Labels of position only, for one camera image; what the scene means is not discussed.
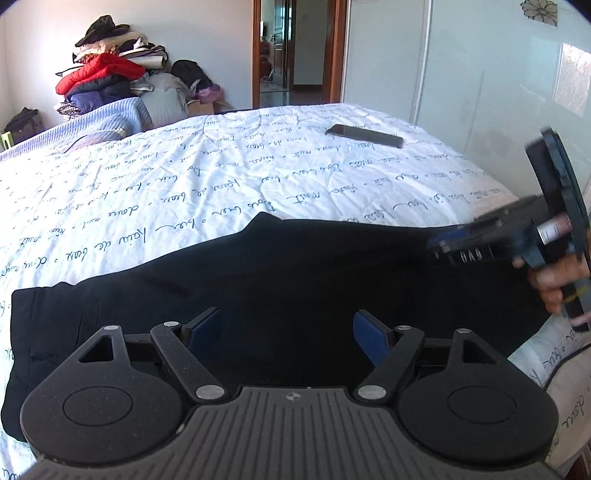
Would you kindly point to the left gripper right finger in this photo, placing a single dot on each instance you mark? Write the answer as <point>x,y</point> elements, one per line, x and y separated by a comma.
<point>393,353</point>

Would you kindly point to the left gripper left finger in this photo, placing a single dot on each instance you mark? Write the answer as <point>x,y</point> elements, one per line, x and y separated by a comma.
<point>181,349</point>

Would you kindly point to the black pants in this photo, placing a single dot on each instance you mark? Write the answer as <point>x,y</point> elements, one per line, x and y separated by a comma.
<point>287,292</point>

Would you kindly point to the right hand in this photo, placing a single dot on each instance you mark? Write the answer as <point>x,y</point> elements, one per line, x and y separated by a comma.
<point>549,281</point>

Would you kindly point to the frosted glass wardrobe door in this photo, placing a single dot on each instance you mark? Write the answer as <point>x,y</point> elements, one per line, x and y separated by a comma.
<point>485,77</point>

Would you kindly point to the black smartphone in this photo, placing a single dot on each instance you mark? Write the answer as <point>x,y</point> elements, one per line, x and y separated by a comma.
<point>365,135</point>

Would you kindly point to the blue knitted blanket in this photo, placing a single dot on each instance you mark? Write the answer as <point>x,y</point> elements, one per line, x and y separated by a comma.
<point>112,122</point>

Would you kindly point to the grey bundle bag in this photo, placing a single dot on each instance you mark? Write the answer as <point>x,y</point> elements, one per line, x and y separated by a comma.
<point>166,102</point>

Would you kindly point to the purple cloth bag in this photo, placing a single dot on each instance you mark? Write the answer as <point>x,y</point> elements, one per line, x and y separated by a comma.
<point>210,95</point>

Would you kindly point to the black backpack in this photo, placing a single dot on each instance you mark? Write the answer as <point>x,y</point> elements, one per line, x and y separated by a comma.
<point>191,74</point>

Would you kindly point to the red jacket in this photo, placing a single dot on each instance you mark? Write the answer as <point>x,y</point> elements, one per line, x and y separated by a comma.
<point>100,67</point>

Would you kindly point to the pile of folded clothes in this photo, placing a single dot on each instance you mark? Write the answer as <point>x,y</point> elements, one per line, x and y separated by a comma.
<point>106,36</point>

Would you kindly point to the black bag by wall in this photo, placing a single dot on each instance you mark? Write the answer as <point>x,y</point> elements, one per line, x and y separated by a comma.
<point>25,125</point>

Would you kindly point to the wooden door frame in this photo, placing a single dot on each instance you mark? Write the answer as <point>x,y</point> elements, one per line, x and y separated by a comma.
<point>298,52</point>

